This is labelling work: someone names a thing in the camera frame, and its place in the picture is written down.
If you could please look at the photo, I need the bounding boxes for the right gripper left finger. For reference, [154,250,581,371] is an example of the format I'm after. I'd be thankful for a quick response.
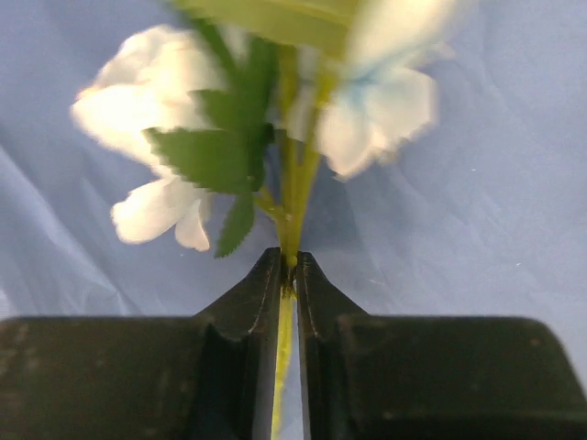
[1,248,282,439]

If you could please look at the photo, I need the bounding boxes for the artificial flower bunch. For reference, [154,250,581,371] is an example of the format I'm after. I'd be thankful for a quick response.
[69,0,460,440]

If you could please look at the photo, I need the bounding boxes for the blue wrapping paper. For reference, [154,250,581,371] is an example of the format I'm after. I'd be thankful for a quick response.
[1,1,586,318]

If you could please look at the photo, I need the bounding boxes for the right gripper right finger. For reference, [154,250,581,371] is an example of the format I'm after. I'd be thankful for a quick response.
[296,252,586,439]

